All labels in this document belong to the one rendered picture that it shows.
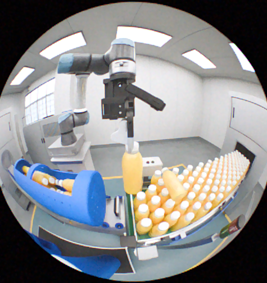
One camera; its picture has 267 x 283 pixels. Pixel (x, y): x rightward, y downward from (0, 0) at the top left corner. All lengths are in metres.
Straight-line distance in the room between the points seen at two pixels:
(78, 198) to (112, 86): 0.36
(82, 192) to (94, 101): 2.84
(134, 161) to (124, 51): 0.31
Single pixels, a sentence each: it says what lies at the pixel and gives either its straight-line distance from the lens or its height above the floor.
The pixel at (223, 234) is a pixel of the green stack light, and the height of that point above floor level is 1.18.
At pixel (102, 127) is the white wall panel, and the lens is 3.07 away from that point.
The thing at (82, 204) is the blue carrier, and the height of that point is 1.20.
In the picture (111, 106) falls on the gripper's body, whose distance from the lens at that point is 0.23.
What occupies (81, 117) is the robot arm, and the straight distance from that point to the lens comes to 0.73.
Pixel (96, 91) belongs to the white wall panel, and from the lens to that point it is 3.05.
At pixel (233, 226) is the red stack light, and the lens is 0.40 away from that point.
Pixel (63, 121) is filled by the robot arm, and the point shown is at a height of 1.41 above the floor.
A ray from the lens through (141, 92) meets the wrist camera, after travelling 0.24.
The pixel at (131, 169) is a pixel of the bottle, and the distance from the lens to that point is 0.28.
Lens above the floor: 1.47
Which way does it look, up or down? 23 degrees down
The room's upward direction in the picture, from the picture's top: straight up
